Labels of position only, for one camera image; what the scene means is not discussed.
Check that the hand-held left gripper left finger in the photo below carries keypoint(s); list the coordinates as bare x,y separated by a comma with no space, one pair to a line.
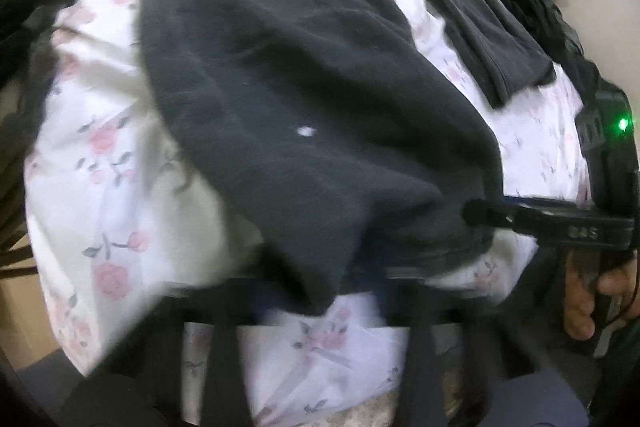
227,357

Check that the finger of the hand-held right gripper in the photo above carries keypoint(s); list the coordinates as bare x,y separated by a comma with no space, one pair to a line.
487,214

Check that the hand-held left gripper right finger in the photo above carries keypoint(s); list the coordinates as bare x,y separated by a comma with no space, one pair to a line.
430,357

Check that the dark grey pants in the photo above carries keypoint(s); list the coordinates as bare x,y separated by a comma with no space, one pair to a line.
300,57

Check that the person's right hand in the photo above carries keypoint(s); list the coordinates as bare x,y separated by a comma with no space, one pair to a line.
577,302

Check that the floral bed sheet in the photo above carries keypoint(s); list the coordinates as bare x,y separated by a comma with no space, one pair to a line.
100,107

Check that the black clothes pile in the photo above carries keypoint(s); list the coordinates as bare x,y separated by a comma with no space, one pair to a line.
30,17

